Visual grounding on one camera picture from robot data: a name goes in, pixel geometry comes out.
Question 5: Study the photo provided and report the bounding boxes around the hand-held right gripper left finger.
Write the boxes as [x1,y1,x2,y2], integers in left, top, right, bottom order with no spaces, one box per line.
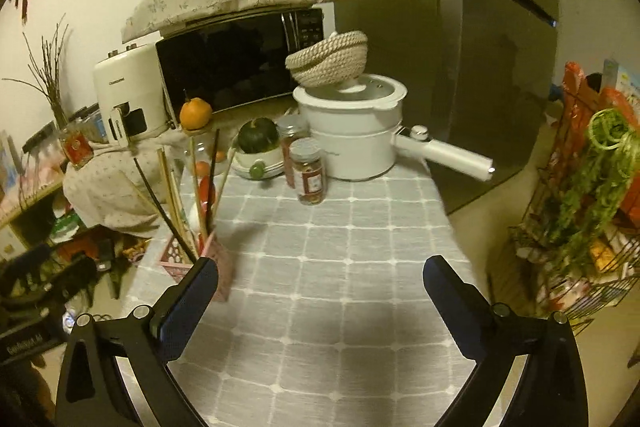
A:
[55,257,220,427]

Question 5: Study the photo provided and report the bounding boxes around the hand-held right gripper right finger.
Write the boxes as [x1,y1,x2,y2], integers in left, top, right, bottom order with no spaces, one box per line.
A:
[422,255,589,427]

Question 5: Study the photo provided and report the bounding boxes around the pink plastic utensil basket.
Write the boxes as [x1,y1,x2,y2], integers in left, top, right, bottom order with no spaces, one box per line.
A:
[159,227,236,304]

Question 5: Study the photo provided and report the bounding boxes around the red plastic spoon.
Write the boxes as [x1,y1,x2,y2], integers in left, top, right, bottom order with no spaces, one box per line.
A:
[197,174,218,253]

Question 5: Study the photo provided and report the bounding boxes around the bundle of wooden chopsticks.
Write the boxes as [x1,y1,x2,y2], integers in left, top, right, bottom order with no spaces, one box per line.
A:
[131,142,236,258]

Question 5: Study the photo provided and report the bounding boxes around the grey checkered tablecloth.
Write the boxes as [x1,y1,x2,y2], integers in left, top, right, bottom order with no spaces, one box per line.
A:
[120,147,493,427]

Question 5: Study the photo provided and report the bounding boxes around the wooden shelf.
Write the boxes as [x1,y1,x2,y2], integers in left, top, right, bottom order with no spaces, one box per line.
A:
[0,179,66,228]

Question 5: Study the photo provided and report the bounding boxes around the floral appliance cover cloth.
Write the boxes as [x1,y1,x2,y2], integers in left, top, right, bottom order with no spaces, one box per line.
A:
[62,134,191,235]

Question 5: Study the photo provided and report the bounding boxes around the clear glass jar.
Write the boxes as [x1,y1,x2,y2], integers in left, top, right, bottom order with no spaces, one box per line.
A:
[182,129,226,208]

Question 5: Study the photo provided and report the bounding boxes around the yellow snack packet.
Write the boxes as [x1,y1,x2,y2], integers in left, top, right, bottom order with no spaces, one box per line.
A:
[589,239,617,272]

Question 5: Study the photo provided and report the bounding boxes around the white ceramic bowl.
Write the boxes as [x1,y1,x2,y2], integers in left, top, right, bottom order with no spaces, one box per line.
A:
[228,142,285,180]

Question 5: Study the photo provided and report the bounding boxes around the clear storage container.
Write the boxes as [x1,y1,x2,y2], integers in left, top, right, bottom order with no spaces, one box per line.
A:
[15,122,58,188]

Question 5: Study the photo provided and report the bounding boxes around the red spice jar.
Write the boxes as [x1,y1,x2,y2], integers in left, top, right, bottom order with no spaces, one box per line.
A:
[289,138,327,206]
[276,114,311,188]

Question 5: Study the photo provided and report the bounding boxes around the green leafy vegetables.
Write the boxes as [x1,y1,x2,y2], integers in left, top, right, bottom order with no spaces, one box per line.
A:
[547,109,636,268]

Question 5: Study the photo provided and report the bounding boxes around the red label jar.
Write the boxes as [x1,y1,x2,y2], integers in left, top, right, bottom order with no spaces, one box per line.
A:
[60,129,95,170]

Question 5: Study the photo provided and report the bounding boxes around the dark green squash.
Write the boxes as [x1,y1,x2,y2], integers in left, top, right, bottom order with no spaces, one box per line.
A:
[237,117,280,154]

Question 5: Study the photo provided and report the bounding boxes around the white electric pot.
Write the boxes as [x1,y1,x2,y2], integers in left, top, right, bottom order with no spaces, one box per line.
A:
[292,73,496,182]

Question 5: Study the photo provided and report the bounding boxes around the large orange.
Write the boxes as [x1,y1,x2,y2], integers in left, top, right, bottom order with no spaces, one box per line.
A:
[180,97,213,131]

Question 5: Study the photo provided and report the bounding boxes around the grey refrigerator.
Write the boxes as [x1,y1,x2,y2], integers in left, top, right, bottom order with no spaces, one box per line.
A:
[325,0,560,215]

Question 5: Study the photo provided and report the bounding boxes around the white air fryer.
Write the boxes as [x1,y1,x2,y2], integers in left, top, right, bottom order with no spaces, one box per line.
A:
[92,43,168,145]

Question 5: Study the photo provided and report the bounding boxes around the glass pot lid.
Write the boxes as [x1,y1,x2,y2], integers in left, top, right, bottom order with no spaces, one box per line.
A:
[302,74,396,100]

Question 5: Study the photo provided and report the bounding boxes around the dried branches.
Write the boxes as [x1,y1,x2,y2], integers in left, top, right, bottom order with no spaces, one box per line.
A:
[2,14,71,130]

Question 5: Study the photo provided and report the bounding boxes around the black microwave oven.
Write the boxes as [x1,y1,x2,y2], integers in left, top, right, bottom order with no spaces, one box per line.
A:
[155,7,326,128]

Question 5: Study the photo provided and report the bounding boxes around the blue and white box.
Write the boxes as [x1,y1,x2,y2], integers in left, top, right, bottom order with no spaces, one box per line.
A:
[602,58,640,108]

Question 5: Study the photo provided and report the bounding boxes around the black wire rack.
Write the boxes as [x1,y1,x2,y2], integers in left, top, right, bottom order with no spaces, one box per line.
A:
[490,77,640,338]

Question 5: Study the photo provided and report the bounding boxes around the woven rope basket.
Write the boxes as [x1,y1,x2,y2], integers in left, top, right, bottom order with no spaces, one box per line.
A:
[285,31,369,88]

